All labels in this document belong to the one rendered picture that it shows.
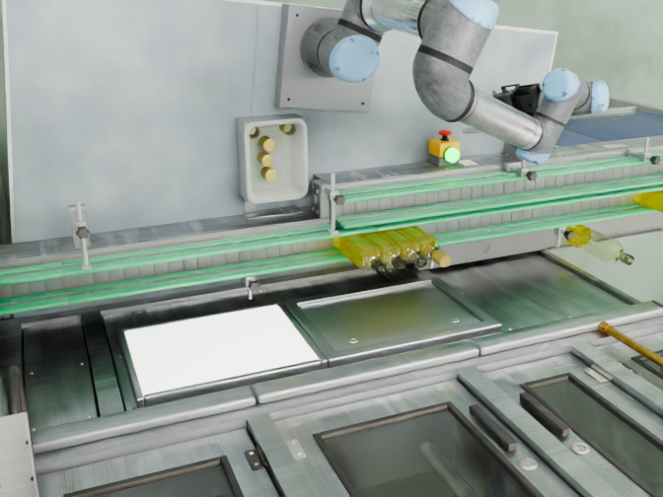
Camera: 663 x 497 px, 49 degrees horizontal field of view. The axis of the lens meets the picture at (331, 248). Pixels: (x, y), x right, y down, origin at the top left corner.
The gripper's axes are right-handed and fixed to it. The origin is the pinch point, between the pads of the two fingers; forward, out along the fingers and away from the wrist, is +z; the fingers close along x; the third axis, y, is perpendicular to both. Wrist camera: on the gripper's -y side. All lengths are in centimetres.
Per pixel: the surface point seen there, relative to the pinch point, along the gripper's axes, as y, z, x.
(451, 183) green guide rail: -17.0, 11.1, 2.9
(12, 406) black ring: 17, 20, 130
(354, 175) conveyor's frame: -5.8, 33.9, 14.0
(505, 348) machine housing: -41, -15, 43
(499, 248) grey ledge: -49, 11, -11
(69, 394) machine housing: -5, 53, 109
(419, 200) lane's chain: -20.1, 21.2, 6.1
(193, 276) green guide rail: -5, 54, 65
